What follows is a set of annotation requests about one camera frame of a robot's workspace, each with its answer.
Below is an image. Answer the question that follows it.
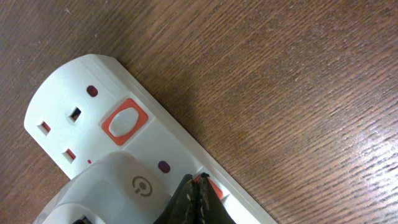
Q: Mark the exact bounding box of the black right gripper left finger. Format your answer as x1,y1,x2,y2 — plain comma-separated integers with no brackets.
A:
154,174,197,224

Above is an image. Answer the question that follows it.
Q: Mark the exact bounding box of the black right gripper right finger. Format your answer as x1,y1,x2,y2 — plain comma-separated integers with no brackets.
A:
195,173,235,224

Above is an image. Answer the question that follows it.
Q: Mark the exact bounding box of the white power strip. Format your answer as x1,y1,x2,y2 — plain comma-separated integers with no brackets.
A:
24,54,274,223

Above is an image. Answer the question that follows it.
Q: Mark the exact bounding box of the white charger plug adapter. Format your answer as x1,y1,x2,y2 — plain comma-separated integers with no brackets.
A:
35,152,170,223

